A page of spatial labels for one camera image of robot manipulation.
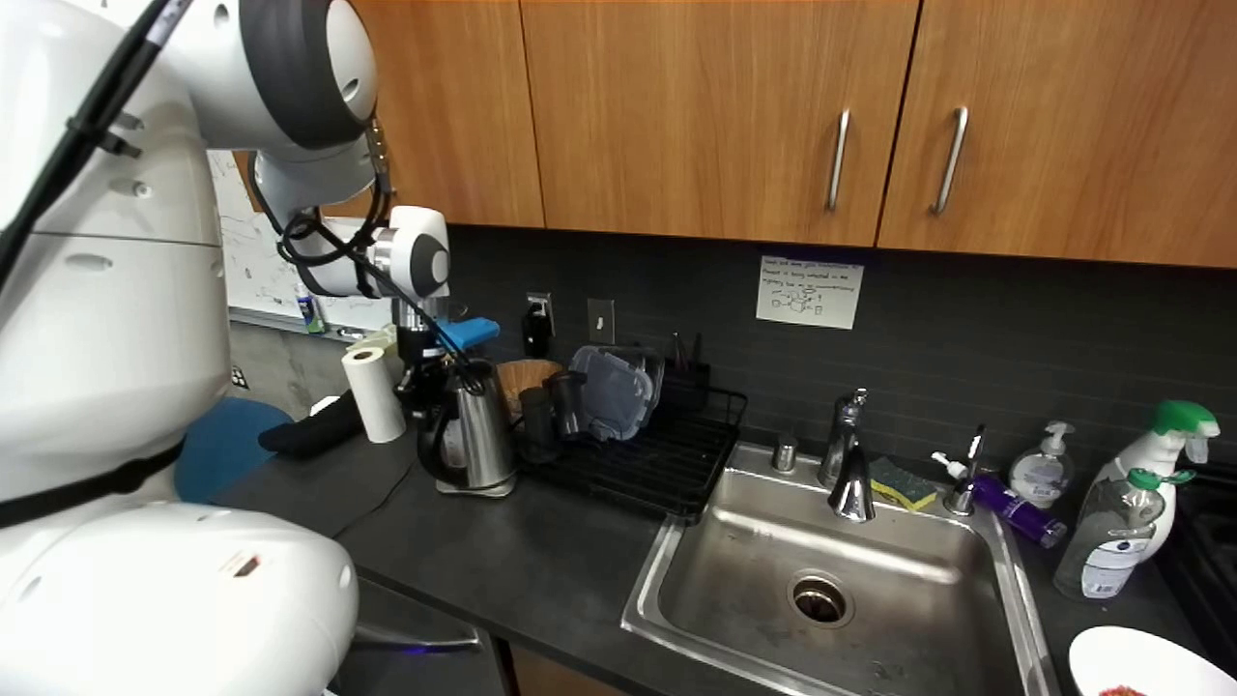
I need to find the black plug adapter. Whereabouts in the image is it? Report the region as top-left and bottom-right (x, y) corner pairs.
(518, 307), (558, 365)

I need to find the small chrome side tap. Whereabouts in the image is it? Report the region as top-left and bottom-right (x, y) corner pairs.
(927, 422), (994, 517)

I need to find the white paper towel roll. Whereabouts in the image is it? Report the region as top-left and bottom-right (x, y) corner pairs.
(338, 339), (409, 447)

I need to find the clear soap pump bottle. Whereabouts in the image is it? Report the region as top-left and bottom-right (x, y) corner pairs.
(1004, 414), (1082, 516)

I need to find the yellow green sponge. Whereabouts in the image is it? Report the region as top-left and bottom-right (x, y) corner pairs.
(868, 454), (957, 516)

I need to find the chrome sink faucet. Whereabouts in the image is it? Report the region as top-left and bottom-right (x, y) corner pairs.
(816, 383), (877, 526)

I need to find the spray bottle with green trigger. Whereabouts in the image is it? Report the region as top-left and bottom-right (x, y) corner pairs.
(1049, 395), (1226, 605)

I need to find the white plate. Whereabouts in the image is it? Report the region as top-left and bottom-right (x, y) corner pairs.
(1062, 623), (1237, 696)

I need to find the silver cabinet door handle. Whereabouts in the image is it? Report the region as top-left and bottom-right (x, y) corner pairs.
(821, 106), (859, 217)
(927, 101), (973, 219)

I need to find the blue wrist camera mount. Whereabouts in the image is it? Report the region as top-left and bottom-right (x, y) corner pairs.
(433, 313), (508, 361)

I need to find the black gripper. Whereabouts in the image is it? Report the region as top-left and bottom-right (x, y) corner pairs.
(390, 321), (458, 417)

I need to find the brown wooden bowl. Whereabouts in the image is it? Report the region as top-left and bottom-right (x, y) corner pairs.
(495, 357), (567, 422)

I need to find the black travel mug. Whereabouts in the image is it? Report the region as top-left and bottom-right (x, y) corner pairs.
(516, 373), (587, 455)

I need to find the wall poster with photos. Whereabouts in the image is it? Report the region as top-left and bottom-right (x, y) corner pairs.
(204, 150), (397, 339)

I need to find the black wire dish rack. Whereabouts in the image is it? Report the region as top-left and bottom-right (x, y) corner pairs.
(518, 330), (752, 526)

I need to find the wooden cabinet door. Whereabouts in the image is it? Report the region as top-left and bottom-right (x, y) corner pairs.
(518, 0), (926, 250)
(230, 150), (281, 217)
(351, 0), (549, 234)
(874, 0), (1237, 270)

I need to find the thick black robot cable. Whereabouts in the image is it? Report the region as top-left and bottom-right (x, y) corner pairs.
(247, 120), (442, 339)
(0, 0), (180, 284)

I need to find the stainless steel electric kettle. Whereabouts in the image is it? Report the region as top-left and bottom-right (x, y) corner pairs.
(414, 361), (524, 502)

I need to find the stainless steel sink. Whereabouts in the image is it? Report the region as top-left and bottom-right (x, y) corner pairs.
(618, 441), (1055, 696)

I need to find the white paper wall note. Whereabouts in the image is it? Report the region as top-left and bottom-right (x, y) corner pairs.
(752, 250), (872, 334)

